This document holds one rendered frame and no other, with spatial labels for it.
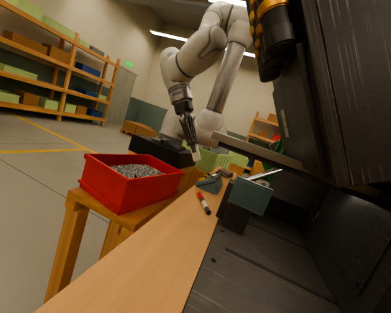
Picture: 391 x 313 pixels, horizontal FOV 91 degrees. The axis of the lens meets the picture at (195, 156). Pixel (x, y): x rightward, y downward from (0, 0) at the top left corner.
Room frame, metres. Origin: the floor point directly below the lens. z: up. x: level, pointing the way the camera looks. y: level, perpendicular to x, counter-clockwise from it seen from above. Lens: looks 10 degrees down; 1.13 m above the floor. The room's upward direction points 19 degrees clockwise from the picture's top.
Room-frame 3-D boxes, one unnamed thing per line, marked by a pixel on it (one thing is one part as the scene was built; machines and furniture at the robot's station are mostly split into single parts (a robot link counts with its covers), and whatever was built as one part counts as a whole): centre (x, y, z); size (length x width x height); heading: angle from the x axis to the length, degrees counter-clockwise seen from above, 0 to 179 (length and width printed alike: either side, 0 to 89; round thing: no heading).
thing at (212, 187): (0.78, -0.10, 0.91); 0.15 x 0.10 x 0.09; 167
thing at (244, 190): (0.48, -0.17, 0.97); 0.10 x 0.02 x 0.14; 77
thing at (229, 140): (0.48, -0.23, 1.11); 0.39 x 0.16 x 0.03; 77
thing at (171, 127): (1.21, 0.17, 1.11); 0.18 x 0.16 x 0.22; 85
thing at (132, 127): (6.46, 1.95, 0.22); 1.20 x 0.81 x 0.44; 70
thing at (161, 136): (1.19, 0.19, 0.97); 0.22 x 0.18 x 0.06; 170
